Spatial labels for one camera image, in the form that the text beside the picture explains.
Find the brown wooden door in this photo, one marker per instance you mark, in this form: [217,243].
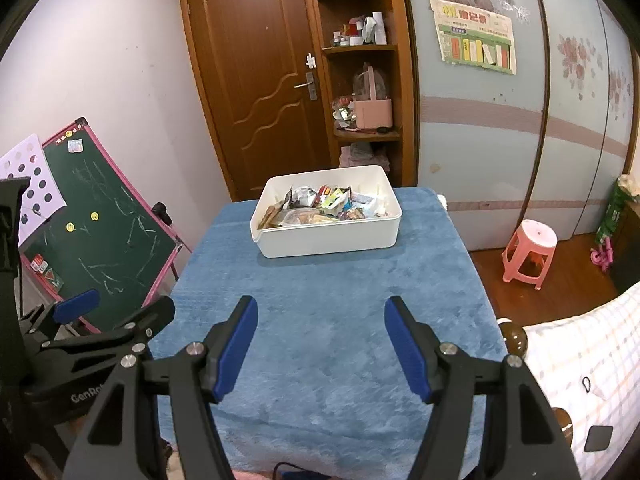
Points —
[250,70]

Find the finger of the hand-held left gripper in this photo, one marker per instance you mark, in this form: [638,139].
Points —
[77,306]
[135,327]

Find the folded pink cloths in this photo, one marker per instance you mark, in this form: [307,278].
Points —
[360,155]

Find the white door hook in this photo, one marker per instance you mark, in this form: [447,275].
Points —
[311,61]

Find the shiny foil packet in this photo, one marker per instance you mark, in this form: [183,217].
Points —
[342,111]

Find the pale blue floral wardrobe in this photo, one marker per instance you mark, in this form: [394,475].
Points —
[480,160]

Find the pink toy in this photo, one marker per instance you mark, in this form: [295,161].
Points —
[602,256]

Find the green printed bag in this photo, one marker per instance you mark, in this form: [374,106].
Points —
[615,215]

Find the pink plastic stool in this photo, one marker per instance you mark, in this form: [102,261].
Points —
[532,240]

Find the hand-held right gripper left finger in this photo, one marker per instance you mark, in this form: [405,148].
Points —
[235,350]

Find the checkered white blanket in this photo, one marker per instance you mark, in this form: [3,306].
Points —
[590,350]

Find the brown round bedpost knob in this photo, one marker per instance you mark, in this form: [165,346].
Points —
[565,422]
[515,340]

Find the white paper with dark dots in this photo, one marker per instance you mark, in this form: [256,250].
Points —
[35,185]

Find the group of bottles and jars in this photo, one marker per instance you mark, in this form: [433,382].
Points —
[360,32]

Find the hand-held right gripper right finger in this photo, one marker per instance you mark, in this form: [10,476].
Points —
[407,350]

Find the dark wooden cabinet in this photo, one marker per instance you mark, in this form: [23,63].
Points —
[627,252]

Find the blue plush table cloth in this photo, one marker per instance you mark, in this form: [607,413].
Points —
[325,310]

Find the wall poster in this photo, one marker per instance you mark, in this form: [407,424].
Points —
[475,35]

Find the black square patch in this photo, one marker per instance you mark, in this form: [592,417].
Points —
[598,438]

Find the white plastic storage box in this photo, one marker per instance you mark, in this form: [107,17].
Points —
[325,240]

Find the black clamp on chalkboard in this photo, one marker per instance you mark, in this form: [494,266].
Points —
[162,212]

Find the clear packet of brown cakes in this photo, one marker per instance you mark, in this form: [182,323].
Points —
[302,218]

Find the green chalkboard with pink frame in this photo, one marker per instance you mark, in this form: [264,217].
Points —
[110,230]

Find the wooden corner shelf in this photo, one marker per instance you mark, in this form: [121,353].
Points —
[405,85]

